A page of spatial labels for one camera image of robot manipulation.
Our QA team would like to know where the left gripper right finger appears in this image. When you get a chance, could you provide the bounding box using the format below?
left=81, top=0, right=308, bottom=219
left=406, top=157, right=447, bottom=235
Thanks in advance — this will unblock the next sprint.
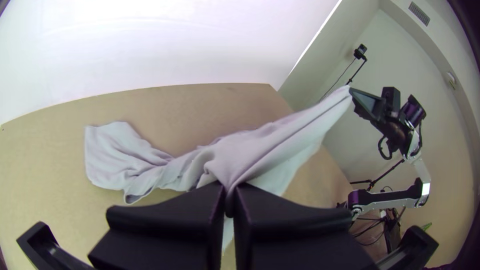
left=232, top=182, right=379, bottom=270

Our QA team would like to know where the black camera on stand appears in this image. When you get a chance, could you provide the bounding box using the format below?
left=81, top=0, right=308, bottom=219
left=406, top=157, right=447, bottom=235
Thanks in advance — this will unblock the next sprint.
left=353, top=43, right=369, bottom=61

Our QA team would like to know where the white air vent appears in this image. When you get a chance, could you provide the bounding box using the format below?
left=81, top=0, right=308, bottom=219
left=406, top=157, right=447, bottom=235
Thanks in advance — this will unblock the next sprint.
left=407, top=1, right=431, bottom=28

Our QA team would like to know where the black cable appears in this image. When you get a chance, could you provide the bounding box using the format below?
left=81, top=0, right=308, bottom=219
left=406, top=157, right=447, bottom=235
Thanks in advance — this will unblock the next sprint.
left=377, top=134, right=394, bottom=162
left=320, top=58, right=356, bottom=102

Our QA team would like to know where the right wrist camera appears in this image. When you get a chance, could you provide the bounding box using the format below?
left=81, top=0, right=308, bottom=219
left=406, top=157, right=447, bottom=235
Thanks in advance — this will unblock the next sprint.
left=381, top=86, right=402, bottom=113

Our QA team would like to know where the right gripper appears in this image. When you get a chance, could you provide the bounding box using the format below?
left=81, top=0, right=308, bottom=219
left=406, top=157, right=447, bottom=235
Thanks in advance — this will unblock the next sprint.
left=349, top=87, right=412, bottom=152

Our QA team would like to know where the black camera stand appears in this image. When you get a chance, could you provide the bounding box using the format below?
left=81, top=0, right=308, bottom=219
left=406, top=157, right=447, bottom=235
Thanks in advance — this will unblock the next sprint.
left=345, top=58, right=368, bottom=86

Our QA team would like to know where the black tripod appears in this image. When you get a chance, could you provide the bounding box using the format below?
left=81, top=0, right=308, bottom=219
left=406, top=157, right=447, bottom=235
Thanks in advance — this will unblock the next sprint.
left=349, top=158, right=407, bottom=193

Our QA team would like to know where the grey t-shirt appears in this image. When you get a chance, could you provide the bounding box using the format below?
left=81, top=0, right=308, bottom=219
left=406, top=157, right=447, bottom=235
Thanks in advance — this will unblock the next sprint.
left=84, top=85, right=353, bottom=253

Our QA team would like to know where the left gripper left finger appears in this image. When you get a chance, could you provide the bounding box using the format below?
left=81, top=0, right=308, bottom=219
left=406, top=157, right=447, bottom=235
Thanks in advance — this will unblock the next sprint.
left=88, top=182, right=227, bottom=270

